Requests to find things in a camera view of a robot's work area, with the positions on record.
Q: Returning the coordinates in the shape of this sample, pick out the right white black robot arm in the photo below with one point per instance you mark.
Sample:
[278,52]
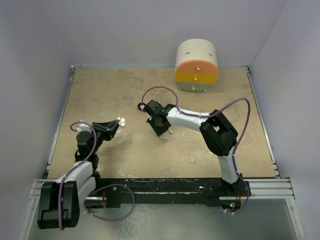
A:
[218,133]

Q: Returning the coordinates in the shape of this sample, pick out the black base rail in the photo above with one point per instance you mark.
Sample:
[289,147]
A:
[208,191]

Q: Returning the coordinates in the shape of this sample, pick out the aluminium frame rail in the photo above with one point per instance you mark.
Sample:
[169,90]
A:
[268,187]

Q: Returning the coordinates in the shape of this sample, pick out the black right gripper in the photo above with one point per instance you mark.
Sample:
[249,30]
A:
[158,131]

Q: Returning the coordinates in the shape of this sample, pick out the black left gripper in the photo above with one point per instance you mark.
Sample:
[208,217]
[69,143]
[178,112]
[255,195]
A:
[107,134]

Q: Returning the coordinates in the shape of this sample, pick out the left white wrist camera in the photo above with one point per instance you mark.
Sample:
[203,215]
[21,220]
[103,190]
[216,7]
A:
[83,126]

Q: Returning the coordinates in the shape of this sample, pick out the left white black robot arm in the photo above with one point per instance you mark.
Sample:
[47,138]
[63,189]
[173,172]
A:
[60,200]

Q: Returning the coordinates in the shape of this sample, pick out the white round drawer cabinet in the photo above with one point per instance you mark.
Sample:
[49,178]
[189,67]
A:
[196,65]

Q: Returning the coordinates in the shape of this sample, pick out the white round earbud case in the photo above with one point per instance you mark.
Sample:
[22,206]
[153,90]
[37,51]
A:
[122,122]

